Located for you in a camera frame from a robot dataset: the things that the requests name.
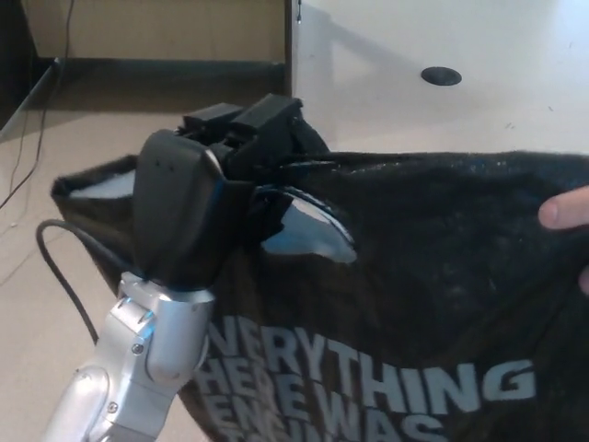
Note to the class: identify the person's bare hand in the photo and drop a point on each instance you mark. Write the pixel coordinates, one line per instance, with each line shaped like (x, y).
(568, 209)

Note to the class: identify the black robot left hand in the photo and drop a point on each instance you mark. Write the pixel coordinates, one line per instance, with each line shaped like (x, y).
(175, 207)

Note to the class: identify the black printed plastic bag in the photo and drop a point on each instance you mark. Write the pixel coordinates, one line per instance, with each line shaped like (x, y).
(437, 285)

